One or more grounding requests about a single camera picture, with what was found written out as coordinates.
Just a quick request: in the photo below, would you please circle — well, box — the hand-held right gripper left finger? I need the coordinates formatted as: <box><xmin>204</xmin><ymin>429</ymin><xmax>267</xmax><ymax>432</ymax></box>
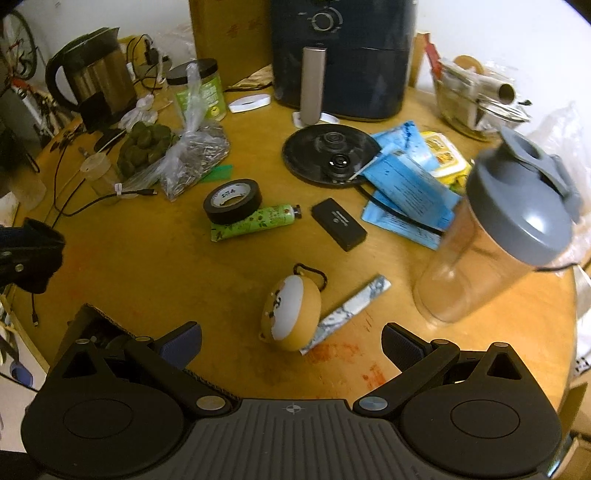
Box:
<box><xmin>48</xmin><ymin>322</ymin><xmax>234</xmax><ymax>421</ymax></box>

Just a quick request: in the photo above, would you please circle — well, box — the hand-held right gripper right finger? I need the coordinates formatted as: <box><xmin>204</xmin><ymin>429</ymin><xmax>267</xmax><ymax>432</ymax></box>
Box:
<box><xmin>353</xmin><ymin>322</ymin><xmax>541</xmax><ymax>418</ymax></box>

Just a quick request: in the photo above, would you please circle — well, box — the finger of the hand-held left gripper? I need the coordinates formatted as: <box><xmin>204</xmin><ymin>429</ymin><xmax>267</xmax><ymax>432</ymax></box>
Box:
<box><xmin>0</xmin><ymin>219</ymin><xmax>66</xmax><ymax>295</ymax></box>

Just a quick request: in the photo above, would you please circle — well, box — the tan round pouch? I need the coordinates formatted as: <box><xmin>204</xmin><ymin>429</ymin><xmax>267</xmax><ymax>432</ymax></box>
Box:
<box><xmin>260</xmin><ymin>263</ymin><xmax>329</xmax><ymax>352</ymax></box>

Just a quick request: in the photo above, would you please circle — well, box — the green hand cream tube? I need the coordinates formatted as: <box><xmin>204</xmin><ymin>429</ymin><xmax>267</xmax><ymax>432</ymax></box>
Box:
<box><xmin>211</xmin><ymin>204</ymin><xmax>303</xmax><ymax>242</ymax></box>

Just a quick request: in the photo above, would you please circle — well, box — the white blue stick sachet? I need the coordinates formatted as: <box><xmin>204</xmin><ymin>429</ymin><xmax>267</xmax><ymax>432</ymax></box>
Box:
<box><xmin>299</xmin><ymin>274</ymin><xmax>392</xmax><ymax>356</ymax></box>

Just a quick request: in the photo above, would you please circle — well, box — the clear plastic cup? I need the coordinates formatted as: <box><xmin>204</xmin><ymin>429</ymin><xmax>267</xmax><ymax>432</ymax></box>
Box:
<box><xmin>9</xmin><ymin>168</ymin><xmax>48</xmax><ymax>212</ymax></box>

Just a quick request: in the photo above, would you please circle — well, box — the clear shaker bottle grey lid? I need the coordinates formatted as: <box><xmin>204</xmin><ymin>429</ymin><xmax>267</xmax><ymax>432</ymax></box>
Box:
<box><xmin>413</xmin><ymin>127</ymin><xmax>583</xmax><ymax>325</ymax></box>

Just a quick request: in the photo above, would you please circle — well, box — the small clear plastic jar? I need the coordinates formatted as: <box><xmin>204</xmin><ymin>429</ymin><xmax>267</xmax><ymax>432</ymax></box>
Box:
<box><xmin>81</xmin><ymin>154</ymin><xmax>125</xmax><ymax>204</ymax></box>

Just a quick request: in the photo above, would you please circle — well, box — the blue printed packet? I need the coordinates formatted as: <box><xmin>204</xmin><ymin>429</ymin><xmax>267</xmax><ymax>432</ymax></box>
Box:
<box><xmin>361</xmin><ymin>198</ymin><xmax>446</xmax><ymax>251</ymax></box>
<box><xmin>365</xmin><ymin>154</ymin><xmax>462</xmax><ymax>222</ymax></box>

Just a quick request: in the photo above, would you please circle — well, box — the small black box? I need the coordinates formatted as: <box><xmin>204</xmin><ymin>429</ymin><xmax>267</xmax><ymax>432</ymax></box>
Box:
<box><xmin>311</xmin><ymin>198</ymin><xmax>368</xmax><ymax>252</ymax></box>

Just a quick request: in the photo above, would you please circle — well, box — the black tape roll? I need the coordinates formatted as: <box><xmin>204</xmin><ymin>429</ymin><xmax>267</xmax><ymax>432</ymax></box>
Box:
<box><xmin>203</xmin><ymin>178</ymin><xmax>263</xmax><ymax>226</ymax></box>

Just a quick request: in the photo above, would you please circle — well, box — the green paper piece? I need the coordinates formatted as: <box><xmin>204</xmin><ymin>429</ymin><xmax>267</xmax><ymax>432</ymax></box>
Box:
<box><xmin>198</xmin><ymin>164</ymin><xmax>233</xmax><ymax>183</ymax></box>

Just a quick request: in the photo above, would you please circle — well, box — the white crumpled plastic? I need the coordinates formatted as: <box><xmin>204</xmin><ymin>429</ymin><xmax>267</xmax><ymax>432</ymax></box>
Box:
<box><xmin>121</xmin><ymin>95</ymin><xmax>158</xmax><ymax>130</ymax></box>

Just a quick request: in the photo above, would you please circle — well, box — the plastic bag of seeds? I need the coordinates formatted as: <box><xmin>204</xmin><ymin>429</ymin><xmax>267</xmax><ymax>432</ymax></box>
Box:
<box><xmin>157</xmin><ymin>62</ymin><xmax>232</xmax><ymax>202</ymax></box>

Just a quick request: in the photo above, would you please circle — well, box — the yellow snack packet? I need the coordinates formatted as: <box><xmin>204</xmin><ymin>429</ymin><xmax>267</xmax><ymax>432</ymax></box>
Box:
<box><xmin>422</xmin><ymin>131</ymin><xmax>474</xmax><ymax>185</ymax></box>

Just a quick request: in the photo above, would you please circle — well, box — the stainless steel kettle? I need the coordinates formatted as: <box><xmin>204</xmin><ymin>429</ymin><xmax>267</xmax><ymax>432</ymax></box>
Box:
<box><xmin>45</xmin><ymin>27</ymin><xmax>138</xmax><ymax>134</ymax></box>

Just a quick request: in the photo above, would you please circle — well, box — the light blue splash-print packet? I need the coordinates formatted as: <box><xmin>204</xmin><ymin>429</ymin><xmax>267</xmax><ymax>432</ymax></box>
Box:
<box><xmin>372</xmin><ymin>121</ymin><xmax>437</xmax><ymax>171</ymax></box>

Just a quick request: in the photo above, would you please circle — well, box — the bicycle wheel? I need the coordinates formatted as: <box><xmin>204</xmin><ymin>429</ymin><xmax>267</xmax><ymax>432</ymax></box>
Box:
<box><xmin>0</xmin><ymin>9</ymin><xmax>38</xmax><ymax>81</ymax></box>

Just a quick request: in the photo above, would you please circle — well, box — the black kettle base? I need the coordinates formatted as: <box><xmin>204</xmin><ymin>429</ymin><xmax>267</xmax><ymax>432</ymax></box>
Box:
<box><xmin>283</xmin><ymin>123</ymin><xmax>383</xmax><ymax>188</ymax></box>

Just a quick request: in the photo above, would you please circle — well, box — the glass bowl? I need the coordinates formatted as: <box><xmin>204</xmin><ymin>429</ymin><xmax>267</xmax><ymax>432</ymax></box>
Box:
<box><xmin>431</xmin><ymin>69</ymin><xmax>532</xmax><ymax>141</ymax></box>

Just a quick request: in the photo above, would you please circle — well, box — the white paper tag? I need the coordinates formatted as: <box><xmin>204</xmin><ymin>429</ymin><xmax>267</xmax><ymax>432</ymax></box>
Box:
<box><xmin>292</xmin><ymin>112</ymin><xmax>340</xmax><ymax>129</ymax></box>

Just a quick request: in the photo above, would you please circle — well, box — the green label jar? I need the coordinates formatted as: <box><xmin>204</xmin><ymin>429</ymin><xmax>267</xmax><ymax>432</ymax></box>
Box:
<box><xmin>166</xmin><ymin>58</ymin><xmax>228</xmax><ymax>123</ymax></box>

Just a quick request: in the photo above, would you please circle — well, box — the white oval device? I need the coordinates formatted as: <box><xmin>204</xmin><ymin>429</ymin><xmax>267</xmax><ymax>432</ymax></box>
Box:
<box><xmin>228</xmin><ymin>93</ymin><xmax>271</xmax><ymax>114</ymax></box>

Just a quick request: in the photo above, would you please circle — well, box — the clear plastic bag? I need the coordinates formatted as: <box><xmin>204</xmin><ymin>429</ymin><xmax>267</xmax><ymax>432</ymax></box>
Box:
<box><xmin>526</xmin><ymin>102</ymin><xmax>591</xmax><ymax>273</ymax></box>

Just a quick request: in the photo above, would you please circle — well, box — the foil roll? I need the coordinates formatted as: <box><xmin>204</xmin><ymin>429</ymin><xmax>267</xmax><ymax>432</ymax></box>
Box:
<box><xmin>475</xmin><ymin>76</ymin><xmax>516</xmax><ymax>105</ymax></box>

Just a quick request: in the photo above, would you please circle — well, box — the brown crumpled packet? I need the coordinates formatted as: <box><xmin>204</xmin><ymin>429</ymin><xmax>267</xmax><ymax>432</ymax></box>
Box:
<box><xmin>226</xmin><ymin>65</ymin><xmax>274</xmax><ymax>90</ymax></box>

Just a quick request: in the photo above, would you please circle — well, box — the dark blue air fryer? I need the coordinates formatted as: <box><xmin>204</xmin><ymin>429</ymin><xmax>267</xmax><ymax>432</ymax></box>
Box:
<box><xmin>269</xmin><ymin>0</ymin><xmax>419</xmax><ymax>126</ymax></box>

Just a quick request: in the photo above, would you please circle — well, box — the tall cardboard box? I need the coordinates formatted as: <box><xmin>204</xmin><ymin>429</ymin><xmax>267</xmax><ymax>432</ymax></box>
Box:
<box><xmin>188</xmin><ymin>0</ymin><xmax>274</xmax><ymax>88</ymax></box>

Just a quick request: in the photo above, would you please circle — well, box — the black kettle base cable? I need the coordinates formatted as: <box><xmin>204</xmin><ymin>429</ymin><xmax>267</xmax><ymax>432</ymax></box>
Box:
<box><xmin>365</xmin><ymin>182</ymin><xmax>446</xmax><ymax>236</ymax></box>

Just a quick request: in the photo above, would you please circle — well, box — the black usb cable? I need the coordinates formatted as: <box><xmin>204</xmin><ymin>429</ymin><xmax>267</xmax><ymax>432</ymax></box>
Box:
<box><xmin>32</xmin><ymin>182</ymin><xmax>158</xmax><ymax>217</ymax></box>

